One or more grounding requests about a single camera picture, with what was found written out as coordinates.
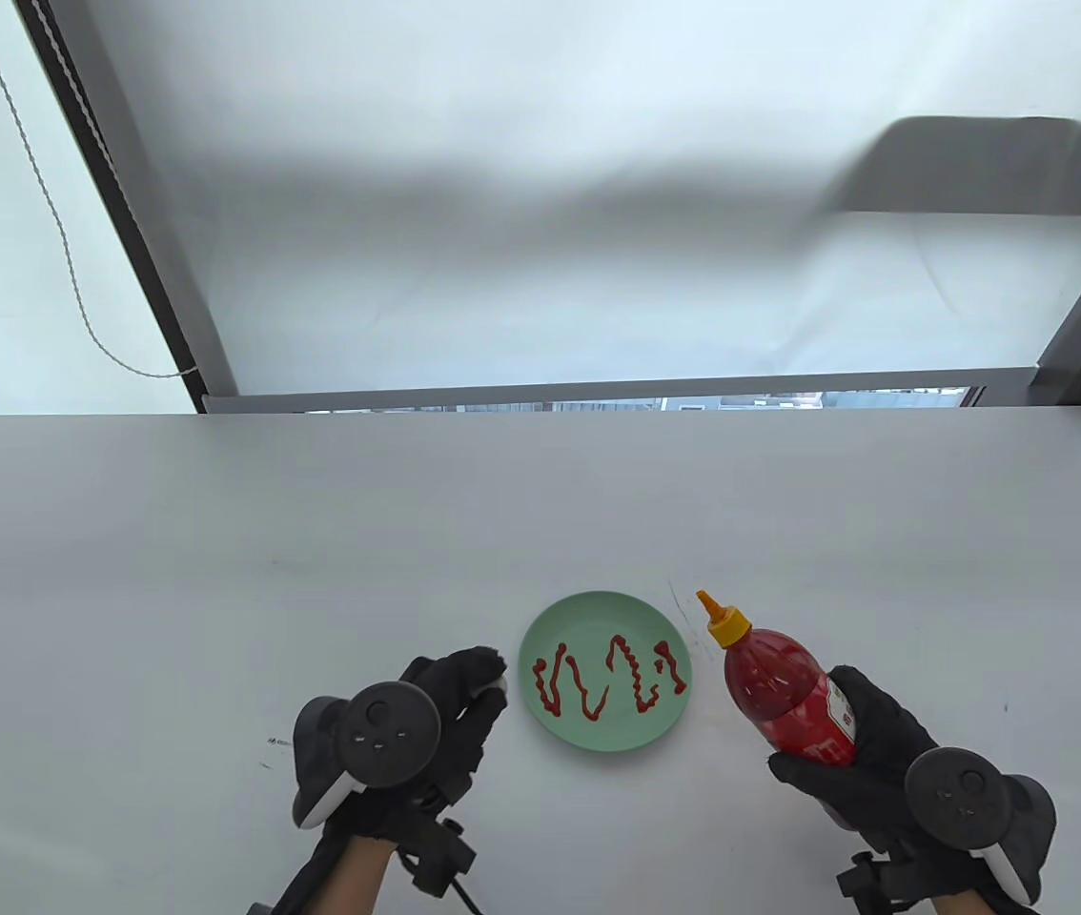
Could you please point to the green plate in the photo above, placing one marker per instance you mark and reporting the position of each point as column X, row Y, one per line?
column 598, row 620

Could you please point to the red ketchup bottle yellow cap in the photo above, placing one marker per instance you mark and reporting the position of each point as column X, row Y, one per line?
column 779, row 691

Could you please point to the red ketchup pattern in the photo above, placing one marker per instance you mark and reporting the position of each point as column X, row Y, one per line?
column 641, row 681

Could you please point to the person's right hand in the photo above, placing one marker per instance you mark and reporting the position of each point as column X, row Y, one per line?
column 874, row 791

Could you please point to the black and white controller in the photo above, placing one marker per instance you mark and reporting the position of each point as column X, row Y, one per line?
column 388, row 734
column 965, row 796

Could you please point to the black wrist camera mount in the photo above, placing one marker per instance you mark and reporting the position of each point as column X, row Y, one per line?
column 440, row 853
column 865, row 877

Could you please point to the person's left forearm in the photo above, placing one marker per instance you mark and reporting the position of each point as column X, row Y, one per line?
column 345, row 877

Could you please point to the grey window bottom rail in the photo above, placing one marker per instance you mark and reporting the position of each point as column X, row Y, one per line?
column 598, row 391

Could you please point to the person's left hand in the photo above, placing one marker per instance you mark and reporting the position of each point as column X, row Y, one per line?
column 464, row 724

